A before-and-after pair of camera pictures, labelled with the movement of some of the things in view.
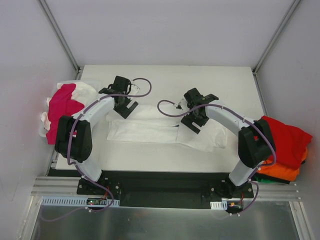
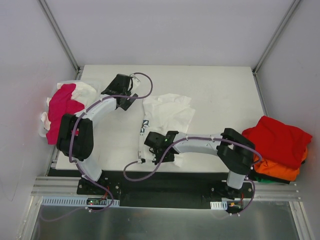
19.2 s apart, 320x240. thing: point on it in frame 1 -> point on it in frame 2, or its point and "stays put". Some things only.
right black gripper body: (194, 123) -> (161, 154)
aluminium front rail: (57, 187) stays put
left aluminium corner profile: (61, 38) stays put
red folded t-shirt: (290, 143) stays put
